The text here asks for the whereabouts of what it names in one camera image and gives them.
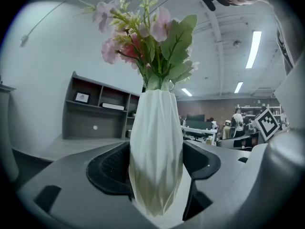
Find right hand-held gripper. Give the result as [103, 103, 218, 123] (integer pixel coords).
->
[253, 107, 281, 142]

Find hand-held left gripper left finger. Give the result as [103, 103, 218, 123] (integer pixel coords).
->
[16, 141, 153, 229]

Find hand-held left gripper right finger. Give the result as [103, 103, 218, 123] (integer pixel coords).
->
[182, 139, 270, 224]

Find pink flowers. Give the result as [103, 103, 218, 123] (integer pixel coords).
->
[73, 0, 200, 218]

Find grey wood-grain table top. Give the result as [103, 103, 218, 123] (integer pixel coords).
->
[11, 136, 131, 163]

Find wooden shelf unit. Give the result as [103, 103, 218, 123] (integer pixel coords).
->
[61, 71, 142, 141]

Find long ceiling light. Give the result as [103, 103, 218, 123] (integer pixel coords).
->
[245, 31, 263, 69]

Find person's brown printed shirt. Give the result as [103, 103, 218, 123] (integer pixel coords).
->
[266, 0, 305, 76]

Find white flat book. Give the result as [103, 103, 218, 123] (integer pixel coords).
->
[99, 102, 125, 111]

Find small black picture frame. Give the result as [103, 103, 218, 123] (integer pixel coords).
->
[72, 91, 92, 104]

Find wall cable conduit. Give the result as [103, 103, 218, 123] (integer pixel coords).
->
[20, 0, 81, 48]

